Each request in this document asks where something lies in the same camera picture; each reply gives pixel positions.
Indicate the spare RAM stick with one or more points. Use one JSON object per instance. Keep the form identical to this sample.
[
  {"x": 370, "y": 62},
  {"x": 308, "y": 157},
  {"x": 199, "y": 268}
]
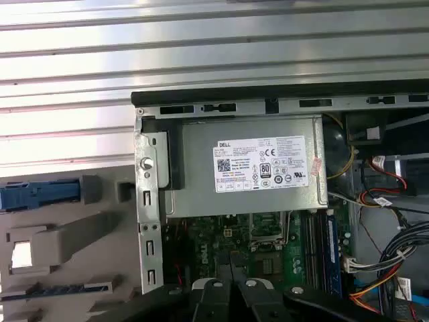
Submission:
[{"x": 67, "y": 290}]

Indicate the grey power supply unit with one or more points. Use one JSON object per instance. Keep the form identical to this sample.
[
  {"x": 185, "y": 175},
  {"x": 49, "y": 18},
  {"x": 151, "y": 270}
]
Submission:
[{"x": 201, "y": 194}]

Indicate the CPU socket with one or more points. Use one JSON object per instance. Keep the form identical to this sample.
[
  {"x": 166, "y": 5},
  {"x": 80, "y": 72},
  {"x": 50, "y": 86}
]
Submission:
[{"x": 268, "y": 231}]

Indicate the hard disk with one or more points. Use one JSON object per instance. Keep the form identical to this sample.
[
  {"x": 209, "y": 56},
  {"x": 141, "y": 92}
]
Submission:
[{"x": 40, "y": 194}]

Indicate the silver CPU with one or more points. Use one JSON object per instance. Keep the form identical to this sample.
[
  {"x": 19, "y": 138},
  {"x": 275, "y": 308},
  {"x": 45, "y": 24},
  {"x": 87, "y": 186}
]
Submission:
[{"x": 21, "y": 253}]

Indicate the black open PC case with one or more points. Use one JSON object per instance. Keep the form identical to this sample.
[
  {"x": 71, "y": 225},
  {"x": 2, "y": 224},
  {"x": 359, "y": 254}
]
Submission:
[{"x": 150, "y": 214}]

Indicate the white motherboard power plug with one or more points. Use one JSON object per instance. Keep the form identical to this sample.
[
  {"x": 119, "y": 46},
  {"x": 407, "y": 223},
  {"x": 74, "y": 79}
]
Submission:
[{"x": 348, "y": 263}]

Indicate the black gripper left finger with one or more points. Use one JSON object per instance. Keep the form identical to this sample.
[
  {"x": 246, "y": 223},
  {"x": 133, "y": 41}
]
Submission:
[{"x": 211, "y": 302}]

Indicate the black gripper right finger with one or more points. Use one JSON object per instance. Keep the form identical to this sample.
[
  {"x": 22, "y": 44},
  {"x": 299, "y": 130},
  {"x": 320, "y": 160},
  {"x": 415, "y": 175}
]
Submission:
[{"x": 254, "y": 302}]

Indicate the green motherboard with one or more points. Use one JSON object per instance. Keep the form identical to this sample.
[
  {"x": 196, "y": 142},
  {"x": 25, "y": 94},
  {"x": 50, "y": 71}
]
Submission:
[{"x": 207, "y": 241}]

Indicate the installed RAM stick blue label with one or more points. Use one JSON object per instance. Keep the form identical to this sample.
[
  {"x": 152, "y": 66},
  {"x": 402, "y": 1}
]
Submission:
[{"x": 332, "y": 248}]

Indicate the grey metal drive cage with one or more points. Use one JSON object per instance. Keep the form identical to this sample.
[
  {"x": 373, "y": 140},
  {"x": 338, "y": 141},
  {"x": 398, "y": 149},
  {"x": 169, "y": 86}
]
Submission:
[{"x": 402, "y": 164}]

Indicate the black empty RAM slot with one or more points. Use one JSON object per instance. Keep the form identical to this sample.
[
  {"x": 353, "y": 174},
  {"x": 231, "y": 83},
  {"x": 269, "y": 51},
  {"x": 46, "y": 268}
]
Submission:
[
  {"x": 315, "y": 248},
  {"x": 305, "y": 248}
]

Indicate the grey parts rack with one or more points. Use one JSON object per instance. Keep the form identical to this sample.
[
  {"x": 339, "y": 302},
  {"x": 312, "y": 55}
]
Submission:
[{"x": 67, "y": 234}]

